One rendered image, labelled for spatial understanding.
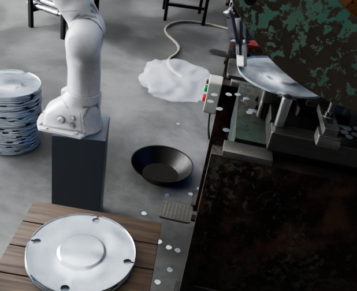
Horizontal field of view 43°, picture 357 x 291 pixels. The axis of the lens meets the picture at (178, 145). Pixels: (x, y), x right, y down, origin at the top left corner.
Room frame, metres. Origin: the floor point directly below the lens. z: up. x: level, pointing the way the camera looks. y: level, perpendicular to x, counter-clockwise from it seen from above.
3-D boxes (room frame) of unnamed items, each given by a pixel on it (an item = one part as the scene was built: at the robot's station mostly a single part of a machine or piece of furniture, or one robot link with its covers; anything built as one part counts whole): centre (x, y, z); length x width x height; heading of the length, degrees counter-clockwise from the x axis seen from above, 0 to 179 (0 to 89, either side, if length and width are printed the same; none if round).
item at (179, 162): (1.76, 0.06, 0.04); 0.30 x 0.30 x 0.07
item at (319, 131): (1.14, -0.40, 0.76); 0.17 x 0.06 x 0.10; 177
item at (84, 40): (1.32, 0.34, 0.71); 0.18 x 0.11 x 0.25; 8
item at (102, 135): (1.36, 0.35, 0.23); 0.18 x 0.18 x 0.45; 8
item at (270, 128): (1.31, -0.41, 0.68); 0.45 x 0.30 x 0.06; 177
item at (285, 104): (1.14, -0.27, 0.75); 0.03 x 0.03 x 0.10; 87
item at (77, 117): (1.35, 0.39, 0.52); 0.22 x 0.19 x 0.14; 98
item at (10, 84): (1.83, 0.82, 0.31); 0.29 x 0.29 x 0.01
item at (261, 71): (1.32, -0.28, 0.78); 0.29 x 0.29 x 0.01
